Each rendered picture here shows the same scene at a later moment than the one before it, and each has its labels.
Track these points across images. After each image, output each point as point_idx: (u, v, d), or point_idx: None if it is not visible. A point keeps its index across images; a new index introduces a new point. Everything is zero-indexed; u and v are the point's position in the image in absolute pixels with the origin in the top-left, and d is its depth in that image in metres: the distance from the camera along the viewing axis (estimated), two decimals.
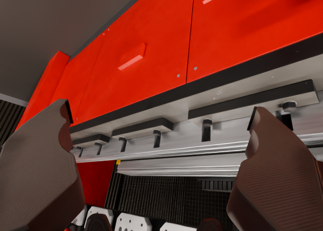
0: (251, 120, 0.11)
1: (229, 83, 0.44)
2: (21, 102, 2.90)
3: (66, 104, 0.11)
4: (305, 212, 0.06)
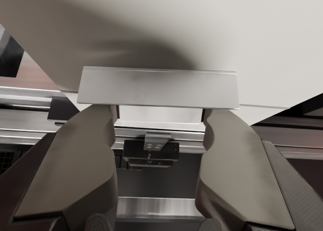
0: (204, 111, 0.12)
1: None
2: None
3: None
4: (263, 191, 0.06)
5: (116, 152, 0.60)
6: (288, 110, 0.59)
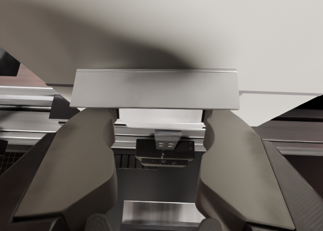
0: (204, 111, 0.12)
1: None
2: None
3: None
4: (263, 191, 0.06)
5: (131, 151, 0.59)
6: (317, 102, 0.53)
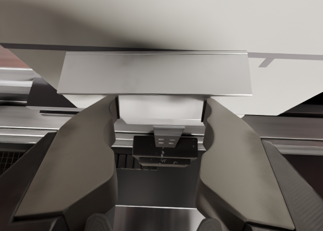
0: (204, 111, 0.12)
1: None
2: None
3: (115, 100, 0.12)
4: (263, 191, 0.06)
5: (129, 150, 0.55)
6: None
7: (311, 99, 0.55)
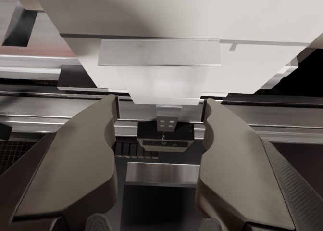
0: (204, 111, 0.12)
1: None
2: None
3: (115, 100, 0.12)
4: (263, 191, 0.06)
5: (132, 140, 0.60)
6: (314, 91, 0.54)
7: (299, 93, 0.60)
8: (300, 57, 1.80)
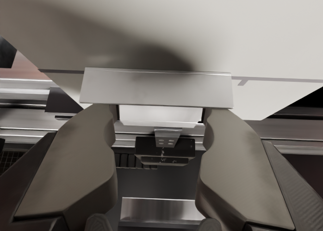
0: (204, 111, 0.12)
1: None
2: None
3: None
4: (263, 191, 0.06)
5: (130, 150, 0.58)
6: (319, 100, 0.52)
7: (304, 101, 0.58)
8: None
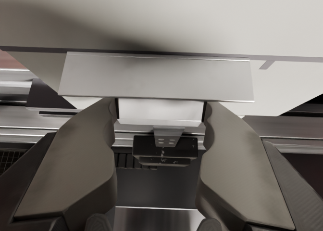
0: (204, 111, 0.12)
1: None
2: None
3: (115, 100, 0.12)
4: (263, 191, 0.06)
5: (129, 149, 0.55)
6: None
7: None
8: None
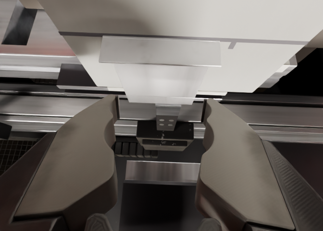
0: (204, 111, 0.12)
1: None
2: None
3: (115, 100, 0.12)
4: (263, 191, 0.06)
5: (132, 139, 0.60)
6: (314, 90, 0.55)
7: (299, 92, 0.60)
8: (300, 57, 1.81)
